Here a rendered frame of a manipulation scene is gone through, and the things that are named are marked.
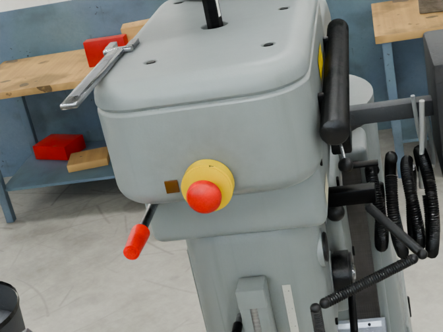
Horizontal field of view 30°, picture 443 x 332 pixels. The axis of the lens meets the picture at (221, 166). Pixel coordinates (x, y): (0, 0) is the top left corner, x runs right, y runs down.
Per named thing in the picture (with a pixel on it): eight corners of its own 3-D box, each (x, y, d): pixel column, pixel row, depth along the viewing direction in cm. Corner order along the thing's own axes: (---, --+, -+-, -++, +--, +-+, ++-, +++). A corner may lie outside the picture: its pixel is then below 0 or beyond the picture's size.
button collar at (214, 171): (236, 209, 95) (227, 163, 93) (186, 215, 96) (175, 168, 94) (238, 201, 97) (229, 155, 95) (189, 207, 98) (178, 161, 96)
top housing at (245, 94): (324, 192, 95) (303, 59, 89) (109, 216, 100) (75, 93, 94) (331, 66, 137) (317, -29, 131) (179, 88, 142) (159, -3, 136)
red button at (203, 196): (223, 215, 92) (216, 183, 91) (188, 219, 93) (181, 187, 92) (227, 201, 95) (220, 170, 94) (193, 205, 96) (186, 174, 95)
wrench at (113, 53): (86, 107, 88) (84, 100, 88) (52, 112, 89) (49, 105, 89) (140, 43, 110) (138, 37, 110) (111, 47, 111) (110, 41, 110)
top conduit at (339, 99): (351, 144, 95) (347, 116, 94) (315, 149, 96) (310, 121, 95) (349, 37, 136) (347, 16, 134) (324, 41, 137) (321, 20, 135)
